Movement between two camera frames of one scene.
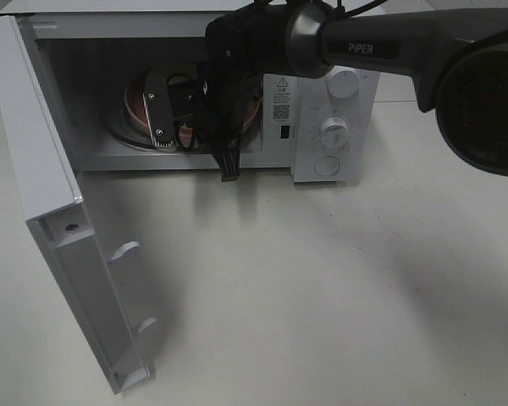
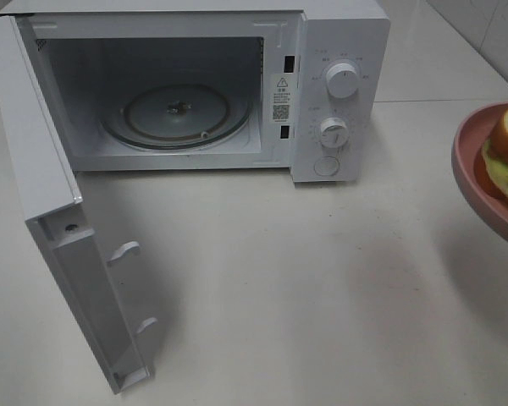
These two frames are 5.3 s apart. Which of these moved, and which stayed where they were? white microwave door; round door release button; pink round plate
Moved: pink round plate
Stayed: white microwave door; round door release button
